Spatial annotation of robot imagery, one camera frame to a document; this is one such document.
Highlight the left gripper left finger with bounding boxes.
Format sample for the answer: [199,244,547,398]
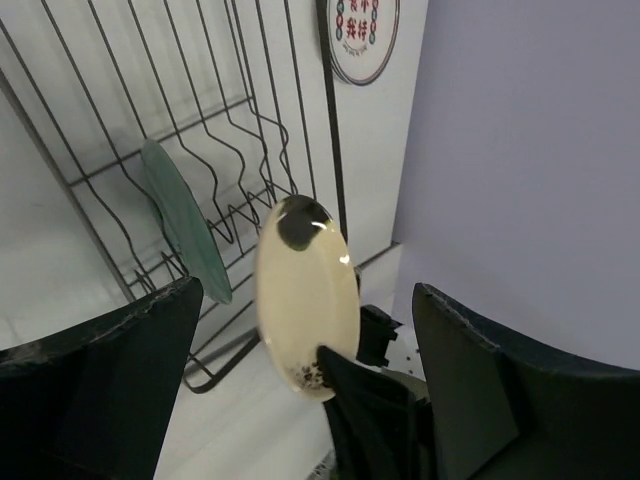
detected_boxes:
[1,277,203,479]

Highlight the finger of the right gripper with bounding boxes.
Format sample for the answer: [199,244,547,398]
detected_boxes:
[317,346,430,479]

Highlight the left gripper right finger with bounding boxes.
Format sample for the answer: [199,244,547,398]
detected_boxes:
[412,283,639,479]

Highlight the cream plate with dark edge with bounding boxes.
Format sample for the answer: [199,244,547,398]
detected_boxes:
[254,195,361,402]

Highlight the white plate with pink pattern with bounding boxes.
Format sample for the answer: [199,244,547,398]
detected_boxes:
[325,0,401,87]

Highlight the green rimmed white plate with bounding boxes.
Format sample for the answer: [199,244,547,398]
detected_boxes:
[141,139,233,304]

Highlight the metal wire dish rack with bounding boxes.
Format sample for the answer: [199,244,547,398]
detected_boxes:
[1,1,348,394]

